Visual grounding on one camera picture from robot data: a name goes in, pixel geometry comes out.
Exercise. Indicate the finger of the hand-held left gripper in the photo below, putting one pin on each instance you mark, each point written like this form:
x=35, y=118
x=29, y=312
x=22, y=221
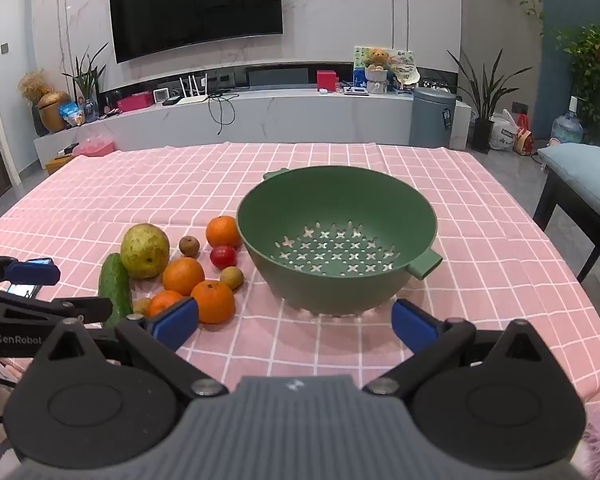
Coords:
x=32, y=272
x=55, y=310

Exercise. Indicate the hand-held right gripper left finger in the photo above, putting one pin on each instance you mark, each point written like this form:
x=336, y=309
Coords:
x=176, y=321

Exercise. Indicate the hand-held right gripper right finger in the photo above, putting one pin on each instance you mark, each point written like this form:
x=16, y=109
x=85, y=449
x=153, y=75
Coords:
x=411, y=321

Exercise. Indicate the small orange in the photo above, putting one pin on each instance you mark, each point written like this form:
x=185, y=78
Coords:
x=161, y=302

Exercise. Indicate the small brown kiwi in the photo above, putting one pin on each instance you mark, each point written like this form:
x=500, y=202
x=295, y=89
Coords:
x=189, y=245
x=231, y=278
x=141, y=305

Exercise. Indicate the bumpy orange with stem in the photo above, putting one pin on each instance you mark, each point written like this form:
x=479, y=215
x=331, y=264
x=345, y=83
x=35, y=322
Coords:
x=214, y=304

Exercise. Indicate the smooth round orange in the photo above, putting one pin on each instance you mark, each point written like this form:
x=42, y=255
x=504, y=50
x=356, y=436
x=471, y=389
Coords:
x=223, y=231
x=183, y=276

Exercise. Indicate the green cucumber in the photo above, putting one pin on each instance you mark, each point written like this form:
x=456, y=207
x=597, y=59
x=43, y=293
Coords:
x=114, y=285

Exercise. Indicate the red tomato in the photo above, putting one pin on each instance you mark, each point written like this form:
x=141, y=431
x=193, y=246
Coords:
x=223, y=257

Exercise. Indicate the green colander bowl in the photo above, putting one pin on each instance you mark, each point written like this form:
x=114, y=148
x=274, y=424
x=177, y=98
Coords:
x=305, y=210

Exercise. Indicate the pink plastic basket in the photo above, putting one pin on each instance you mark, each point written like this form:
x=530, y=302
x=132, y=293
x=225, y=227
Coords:
x=95, y=148

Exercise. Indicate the pink checkered tablecloth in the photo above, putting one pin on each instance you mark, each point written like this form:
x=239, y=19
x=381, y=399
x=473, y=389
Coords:
x=380, y=185

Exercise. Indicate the gold vase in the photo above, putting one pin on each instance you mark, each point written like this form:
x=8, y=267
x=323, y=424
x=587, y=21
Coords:
x=54, y=112

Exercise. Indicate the blue snack bag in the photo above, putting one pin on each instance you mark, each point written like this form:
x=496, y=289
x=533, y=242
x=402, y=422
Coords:
x=72, y=114

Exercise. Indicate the dried flower bunch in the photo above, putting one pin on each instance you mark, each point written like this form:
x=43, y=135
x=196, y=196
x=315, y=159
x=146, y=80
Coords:
x=32, y=85

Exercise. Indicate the black wooden chair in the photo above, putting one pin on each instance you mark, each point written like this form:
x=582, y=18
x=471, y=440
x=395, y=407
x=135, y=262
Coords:
x=550, y=195

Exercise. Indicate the green plant in blue vase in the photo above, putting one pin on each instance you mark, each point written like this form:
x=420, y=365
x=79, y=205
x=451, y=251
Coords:
x=87, y=90

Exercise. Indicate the pink box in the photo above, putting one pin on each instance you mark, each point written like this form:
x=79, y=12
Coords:
x=134, y=102

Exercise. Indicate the snake plant in black pot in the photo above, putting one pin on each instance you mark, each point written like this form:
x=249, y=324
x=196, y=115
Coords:
x=482, y=132

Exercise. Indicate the grey pedal trash bin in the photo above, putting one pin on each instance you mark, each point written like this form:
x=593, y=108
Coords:
x=430, y=120

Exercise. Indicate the white plastic bag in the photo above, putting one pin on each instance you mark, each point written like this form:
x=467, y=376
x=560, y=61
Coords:
x=502, y=132

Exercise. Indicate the red patterned bag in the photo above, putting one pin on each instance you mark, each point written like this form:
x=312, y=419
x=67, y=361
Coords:
x=523, y=140

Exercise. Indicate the small white desk clock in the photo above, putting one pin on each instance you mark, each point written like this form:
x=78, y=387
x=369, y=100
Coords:
x=161, y=96

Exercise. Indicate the white router with antennas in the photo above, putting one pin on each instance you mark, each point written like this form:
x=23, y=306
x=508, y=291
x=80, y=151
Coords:
x=192, y=99

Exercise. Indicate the light blue seat cushion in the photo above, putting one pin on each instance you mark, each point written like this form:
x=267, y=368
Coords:
x=580, y=170

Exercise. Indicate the white marble television console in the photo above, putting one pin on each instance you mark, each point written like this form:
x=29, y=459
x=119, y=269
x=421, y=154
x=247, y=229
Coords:
x=305, y=120

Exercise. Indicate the flat tablet device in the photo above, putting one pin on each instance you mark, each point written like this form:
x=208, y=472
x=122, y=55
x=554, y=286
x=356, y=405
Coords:
x=356, y=91

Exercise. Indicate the teddy bear in white pot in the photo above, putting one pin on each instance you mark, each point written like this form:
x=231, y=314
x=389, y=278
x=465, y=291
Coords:
x=377, y=75

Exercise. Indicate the blue water jug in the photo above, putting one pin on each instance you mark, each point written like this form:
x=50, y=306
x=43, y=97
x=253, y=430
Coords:
x=569, y=129

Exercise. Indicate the red box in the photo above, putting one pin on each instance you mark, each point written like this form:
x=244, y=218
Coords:
x=326, y=81

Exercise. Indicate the illustrated picture board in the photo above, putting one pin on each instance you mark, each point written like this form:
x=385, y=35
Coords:
x=402, y=60

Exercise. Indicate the black flat-screen television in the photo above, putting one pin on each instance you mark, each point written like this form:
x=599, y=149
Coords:
x=195, y=5

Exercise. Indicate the leafy ivy plant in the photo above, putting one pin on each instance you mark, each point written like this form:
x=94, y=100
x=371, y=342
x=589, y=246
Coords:
x=585, y=55

